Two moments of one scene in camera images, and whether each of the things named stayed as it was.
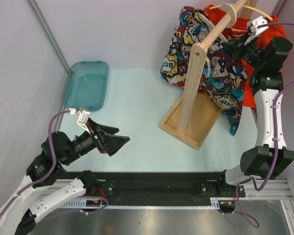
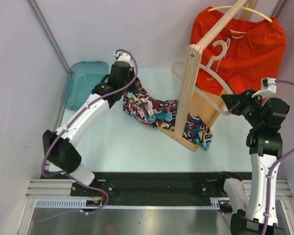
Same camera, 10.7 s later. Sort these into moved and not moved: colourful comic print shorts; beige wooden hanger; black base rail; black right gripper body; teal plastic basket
Moved: beige wooden hanger; colourful comic print shorts; black right gripper body
Not moved: black base rail; teal plastic basket
